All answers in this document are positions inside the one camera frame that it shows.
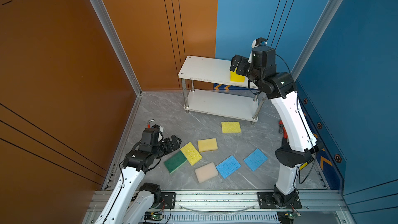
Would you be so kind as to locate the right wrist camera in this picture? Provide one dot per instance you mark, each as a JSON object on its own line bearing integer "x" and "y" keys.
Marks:
{"x": 259, "y": 42}

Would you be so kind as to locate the yellow black caliper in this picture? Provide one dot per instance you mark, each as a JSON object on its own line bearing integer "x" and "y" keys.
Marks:
{"x": 303, "y": 166}

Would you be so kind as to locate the red handled hex key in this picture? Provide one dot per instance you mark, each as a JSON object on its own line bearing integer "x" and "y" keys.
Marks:
{"x": 150, "y": 122}

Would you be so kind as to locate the blue cellulose sponge left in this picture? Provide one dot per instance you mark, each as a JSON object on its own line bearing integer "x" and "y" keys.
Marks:
{"x": 228, "y": 166}

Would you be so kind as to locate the left green circuit board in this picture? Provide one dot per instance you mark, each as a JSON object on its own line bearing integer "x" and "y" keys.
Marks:
{"x": 154, "y": 217}

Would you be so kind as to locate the red pipe wrench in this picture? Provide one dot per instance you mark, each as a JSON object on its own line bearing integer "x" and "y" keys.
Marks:
{"x": 282, "y": 129}

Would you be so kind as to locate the white two-tier shelf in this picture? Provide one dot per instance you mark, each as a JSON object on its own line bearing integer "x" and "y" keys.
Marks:
{"x": 216, "y": 71}

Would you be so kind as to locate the blue cellulose sponge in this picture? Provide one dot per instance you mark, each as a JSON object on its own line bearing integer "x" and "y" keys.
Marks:
{"x": 228, "y": 166}
{"x": 255, "y": 159}

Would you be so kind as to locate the bright yellow foam sponge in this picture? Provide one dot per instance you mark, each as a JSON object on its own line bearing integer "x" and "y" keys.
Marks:
{"x": 234, "y": 77}

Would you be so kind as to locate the green scouring sponge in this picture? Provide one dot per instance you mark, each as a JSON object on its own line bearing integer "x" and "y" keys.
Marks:
{"x": 175, "y": 162}

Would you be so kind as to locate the beige foam sponge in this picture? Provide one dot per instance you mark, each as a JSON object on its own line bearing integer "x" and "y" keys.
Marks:
{"x": 206, "y": 172}

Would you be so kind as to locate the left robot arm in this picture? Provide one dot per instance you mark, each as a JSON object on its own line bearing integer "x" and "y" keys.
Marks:
{"x": 129, "y": 202}

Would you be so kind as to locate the pale yellow orange-backed sponge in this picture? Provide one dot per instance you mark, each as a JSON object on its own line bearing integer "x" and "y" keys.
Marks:
{"x": 207, "y": 145}

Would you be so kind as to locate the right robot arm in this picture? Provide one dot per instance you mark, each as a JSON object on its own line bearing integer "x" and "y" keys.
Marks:
{"x": 280, "y": 88}

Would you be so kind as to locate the light yellow cellulose sponge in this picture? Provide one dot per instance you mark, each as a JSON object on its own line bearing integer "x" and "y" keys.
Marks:
{"x": 231, "y": 127}

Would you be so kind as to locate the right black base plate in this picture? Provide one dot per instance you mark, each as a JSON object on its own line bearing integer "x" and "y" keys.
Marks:
{"x": 264, "y": 199}

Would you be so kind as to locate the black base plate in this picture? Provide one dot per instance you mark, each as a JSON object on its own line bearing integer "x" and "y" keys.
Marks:
{"x": 264, "y": 199}
{"x": 165, "y": 200}

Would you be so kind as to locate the blue cellulose sponge right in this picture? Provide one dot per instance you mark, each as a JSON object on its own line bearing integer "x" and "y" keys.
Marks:
{"x": 255, "y": 159}

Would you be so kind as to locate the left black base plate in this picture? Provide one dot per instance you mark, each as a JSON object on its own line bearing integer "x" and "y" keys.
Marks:
{"x": 165, "y": 200}

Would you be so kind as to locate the right green circuit board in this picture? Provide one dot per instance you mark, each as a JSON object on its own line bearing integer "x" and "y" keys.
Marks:
{"x": 288, "y": 217}

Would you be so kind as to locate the green circuit board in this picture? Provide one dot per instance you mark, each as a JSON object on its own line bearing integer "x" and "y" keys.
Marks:
{"x": 288, "y": 217}
{"x": 154, "y": 217}

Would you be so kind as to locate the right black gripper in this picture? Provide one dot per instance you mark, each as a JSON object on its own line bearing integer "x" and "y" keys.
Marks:
{"x": 244, "y": 63}

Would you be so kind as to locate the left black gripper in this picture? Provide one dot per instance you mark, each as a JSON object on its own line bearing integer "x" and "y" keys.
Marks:
{"x": 169, "y": 147}

